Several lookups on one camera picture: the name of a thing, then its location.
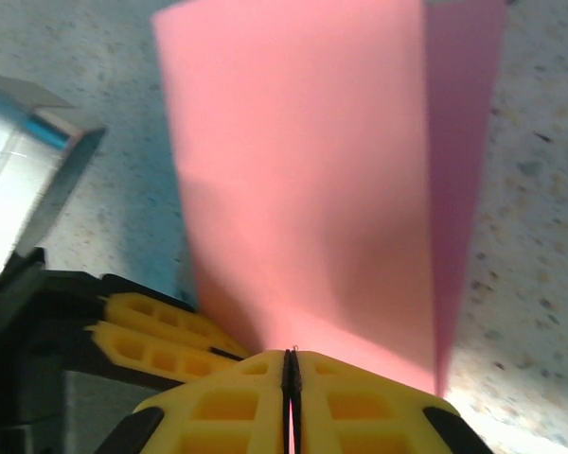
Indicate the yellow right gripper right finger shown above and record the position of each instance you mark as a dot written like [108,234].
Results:
[360,416]

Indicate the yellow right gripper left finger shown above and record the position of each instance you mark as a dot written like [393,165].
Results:
[227,416]

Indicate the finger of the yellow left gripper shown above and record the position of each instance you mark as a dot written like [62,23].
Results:
[142,350]
[170,314]

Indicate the pink cloth square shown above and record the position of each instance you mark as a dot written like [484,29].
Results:
[303,189]

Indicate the aluminium side rail blue edge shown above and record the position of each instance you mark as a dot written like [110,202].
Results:
[38,156]

